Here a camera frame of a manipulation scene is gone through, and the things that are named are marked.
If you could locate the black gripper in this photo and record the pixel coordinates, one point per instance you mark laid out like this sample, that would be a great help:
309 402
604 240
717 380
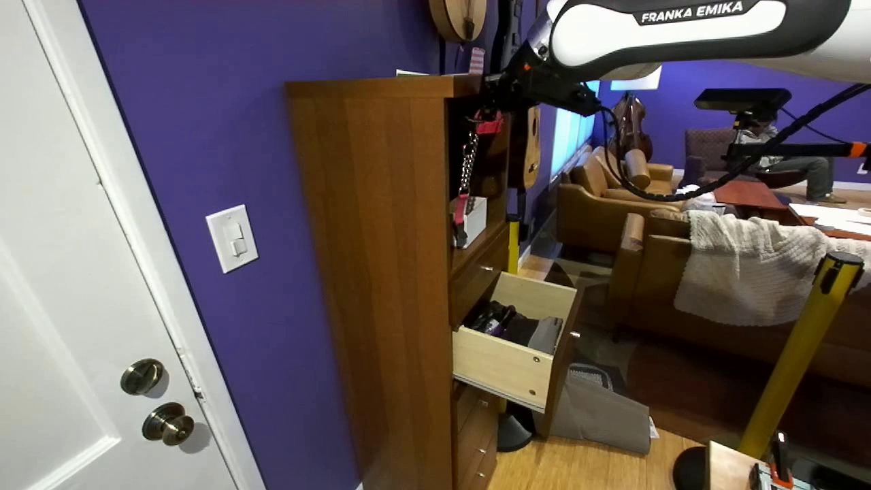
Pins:
531 81

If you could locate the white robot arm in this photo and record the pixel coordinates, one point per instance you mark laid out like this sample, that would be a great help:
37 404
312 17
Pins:
587 42

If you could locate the brown wooden shelf cabinet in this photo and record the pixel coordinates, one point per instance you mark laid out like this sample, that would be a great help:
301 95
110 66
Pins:
380 169

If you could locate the black items in drawer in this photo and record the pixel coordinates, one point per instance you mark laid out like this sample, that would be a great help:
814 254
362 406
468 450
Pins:
501 323

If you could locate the open wooden drawer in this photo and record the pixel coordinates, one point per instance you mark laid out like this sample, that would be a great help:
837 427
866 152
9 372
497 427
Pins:
527 375

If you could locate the bright window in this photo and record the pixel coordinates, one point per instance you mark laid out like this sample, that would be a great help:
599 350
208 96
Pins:
572 131

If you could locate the white cardboard box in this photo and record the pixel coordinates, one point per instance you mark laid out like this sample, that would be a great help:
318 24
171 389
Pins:
468 220

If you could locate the brown leather armchair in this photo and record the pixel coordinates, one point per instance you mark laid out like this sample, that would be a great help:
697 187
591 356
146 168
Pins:
591 205

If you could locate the white cloth on sofa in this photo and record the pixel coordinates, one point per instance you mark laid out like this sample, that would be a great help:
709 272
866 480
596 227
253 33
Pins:
755 272

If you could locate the grey bag on floor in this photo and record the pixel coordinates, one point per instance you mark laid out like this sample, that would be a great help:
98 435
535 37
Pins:
593 412

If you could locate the yellow tripod pole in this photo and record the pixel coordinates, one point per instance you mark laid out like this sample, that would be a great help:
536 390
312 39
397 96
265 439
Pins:
833 280

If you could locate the brass deadbolt knob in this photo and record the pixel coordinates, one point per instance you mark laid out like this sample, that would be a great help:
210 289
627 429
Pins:
146 378

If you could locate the brass door knob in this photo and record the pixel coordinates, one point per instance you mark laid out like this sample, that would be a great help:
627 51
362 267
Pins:
166 423

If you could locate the white door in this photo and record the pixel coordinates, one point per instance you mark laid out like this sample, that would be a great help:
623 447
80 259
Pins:
90 285

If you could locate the round wooden wall decor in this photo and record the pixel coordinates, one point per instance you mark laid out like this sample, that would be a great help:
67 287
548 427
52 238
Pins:
457 20

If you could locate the black camera on stand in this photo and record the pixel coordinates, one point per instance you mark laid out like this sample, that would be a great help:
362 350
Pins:
747 104

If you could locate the white light switch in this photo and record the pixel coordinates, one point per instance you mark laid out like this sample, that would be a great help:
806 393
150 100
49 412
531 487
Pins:
233 238

